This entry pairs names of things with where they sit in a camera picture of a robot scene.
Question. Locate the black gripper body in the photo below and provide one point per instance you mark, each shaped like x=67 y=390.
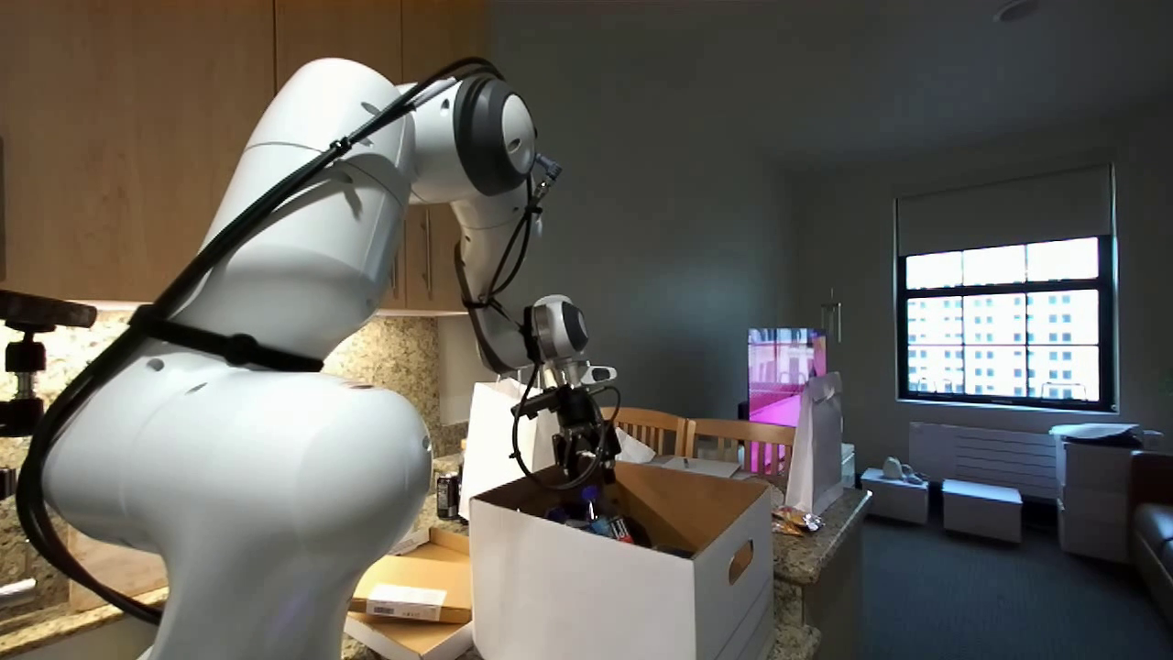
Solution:
x=584 y=447

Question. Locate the white cardboard storage box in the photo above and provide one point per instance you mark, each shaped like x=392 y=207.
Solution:
x=587 y=588

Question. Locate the flat brown cardboard box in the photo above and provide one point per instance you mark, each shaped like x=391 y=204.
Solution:
x=422 y=572

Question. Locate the light wooden chair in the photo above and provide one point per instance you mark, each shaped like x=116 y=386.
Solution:
x=736 y=443
x=648 y=432

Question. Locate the white paper bag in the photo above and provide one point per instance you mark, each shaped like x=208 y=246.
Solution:
x=495 y=443

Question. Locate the pink lit display screen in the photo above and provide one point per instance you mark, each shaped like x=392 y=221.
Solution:
x=781 y=379

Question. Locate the bright gridded window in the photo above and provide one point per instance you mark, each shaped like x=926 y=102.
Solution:
x=1011 y=324

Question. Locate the white roller blind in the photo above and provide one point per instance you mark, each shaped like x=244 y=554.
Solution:
x=1002 y=207

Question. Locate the white low cabinet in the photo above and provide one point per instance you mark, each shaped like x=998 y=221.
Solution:
x=1098 y=496

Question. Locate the living room sofa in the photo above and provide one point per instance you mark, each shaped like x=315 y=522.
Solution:
x=1157 y=553

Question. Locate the white wall radiator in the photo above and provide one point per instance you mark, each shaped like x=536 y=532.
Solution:
x=984 y=461

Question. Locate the wooden wall cabinets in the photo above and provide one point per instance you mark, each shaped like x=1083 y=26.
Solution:
x=123 y=132

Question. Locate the black camera on tripod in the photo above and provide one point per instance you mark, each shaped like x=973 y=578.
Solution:
x=38 y=314

